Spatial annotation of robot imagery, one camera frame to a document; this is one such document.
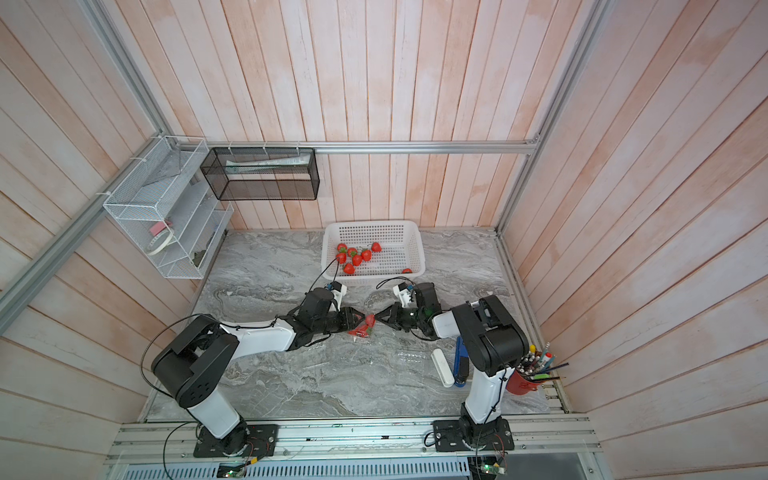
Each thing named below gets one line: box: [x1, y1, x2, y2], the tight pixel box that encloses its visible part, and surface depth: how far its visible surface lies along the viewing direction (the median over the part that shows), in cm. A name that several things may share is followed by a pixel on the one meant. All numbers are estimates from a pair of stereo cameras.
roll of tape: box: [147, 232, 173, 256], surface depth 81 cm
